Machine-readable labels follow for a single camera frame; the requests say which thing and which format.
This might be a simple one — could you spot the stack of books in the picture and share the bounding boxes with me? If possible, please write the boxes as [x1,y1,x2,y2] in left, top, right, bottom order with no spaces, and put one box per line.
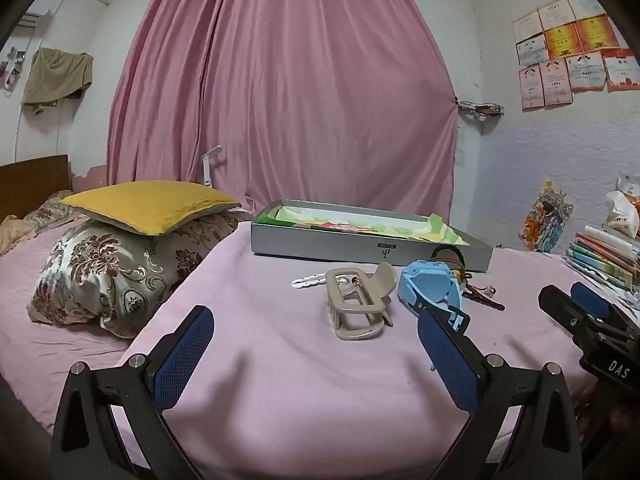
[562,225,640,295]

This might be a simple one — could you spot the olive towel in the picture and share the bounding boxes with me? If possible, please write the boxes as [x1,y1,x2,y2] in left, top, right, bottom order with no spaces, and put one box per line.
[21,48,94,115]

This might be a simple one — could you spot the small dark hair clips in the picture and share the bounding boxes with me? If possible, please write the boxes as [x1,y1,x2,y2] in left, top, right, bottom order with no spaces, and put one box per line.
[452,260,506,311]

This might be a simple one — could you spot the beige floral quilt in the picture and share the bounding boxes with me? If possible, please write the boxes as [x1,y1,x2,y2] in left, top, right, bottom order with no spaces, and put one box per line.
[0,189,90,256]

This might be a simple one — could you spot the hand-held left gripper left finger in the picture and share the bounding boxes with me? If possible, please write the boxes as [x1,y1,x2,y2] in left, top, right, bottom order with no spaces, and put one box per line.
[52,305,216,480]

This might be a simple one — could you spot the beige hair claw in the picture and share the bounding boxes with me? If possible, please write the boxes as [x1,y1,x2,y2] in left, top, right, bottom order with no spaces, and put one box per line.
[325,262,399,342]

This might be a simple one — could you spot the colourful lining paper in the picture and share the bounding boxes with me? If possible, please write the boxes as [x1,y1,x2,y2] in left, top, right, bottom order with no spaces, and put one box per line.
[257,204,471,247]

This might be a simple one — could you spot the blue hair claw clip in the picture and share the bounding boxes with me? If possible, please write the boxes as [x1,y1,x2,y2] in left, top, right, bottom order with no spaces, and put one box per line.
[396,259,472,333]

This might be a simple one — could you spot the pink bed sheet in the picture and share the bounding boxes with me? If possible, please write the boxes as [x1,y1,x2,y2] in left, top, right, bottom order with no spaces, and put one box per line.
[0,220,640,480]

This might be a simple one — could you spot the white wall hook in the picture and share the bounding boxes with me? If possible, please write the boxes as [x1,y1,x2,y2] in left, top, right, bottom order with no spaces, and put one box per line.
[4,47,27,96]

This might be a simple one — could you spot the black hair tie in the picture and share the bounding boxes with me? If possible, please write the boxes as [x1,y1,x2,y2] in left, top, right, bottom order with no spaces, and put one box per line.
[430,245,468,268]

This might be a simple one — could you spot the wooden headboard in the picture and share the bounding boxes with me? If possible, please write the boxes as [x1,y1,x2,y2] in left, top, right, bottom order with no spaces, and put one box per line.
[0,155,71,223]

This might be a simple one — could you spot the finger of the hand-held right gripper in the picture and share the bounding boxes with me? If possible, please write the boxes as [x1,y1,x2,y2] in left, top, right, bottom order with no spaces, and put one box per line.
[537,285,603,358]
[570,281,640,342]

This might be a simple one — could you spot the wire wall shelf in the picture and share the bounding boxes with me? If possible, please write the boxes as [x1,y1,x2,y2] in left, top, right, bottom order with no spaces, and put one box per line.
[456,99,505,118]

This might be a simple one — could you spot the pink curtain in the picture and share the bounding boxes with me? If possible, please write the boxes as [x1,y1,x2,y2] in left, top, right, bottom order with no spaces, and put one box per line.
[106,0,460,216]

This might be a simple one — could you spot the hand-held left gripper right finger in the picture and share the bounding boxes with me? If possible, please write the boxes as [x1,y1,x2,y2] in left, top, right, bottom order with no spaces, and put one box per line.
[416,306,584,480]

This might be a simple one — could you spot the person's right hand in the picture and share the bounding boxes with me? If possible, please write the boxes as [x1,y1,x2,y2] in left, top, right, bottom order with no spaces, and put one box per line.
[572,380,603,435]

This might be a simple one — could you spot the grey box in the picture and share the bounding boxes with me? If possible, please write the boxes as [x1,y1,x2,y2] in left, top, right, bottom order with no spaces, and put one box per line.
[251,200,493,273]

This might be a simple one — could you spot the white plastic bracket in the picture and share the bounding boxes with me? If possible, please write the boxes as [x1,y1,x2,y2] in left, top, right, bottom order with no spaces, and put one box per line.
[201,146,223,189]

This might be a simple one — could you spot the white plastic bag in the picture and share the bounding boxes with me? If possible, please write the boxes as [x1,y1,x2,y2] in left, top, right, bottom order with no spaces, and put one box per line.
[602,170,640,240]

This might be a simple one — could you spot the colourful printed bag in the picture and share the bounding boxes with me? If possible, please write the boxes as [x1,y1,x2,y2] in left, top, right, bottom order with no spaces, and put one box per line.
[517,179,576,254]

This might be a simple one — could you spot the group of wall certificates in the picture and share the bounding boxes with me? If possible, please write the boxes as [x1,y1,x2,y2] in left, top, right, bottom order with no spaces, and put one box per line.
[512,0,640,112]

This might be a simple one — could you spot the floral satin pillow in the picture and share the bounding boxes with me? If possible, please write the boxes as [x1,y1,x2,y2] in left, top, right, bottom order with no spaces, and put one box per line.
[27,210,253,339]

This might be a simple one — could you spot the yellow pillow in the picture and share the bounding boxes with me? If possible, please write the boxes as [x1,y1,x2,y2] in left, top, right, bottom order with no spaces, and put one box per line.
[59,180,242,237]

